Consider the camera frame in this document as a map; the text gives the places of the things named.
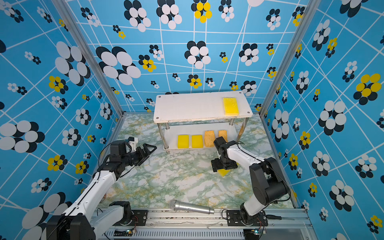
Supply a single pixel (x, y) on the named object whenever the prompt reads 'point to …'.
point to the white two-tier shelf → (192, 121)
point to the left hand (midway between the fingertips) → (153, 150)
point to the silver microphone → (177, 205)
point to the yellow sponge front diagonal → (224, 172)
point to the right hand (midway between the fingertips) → (223, 168)
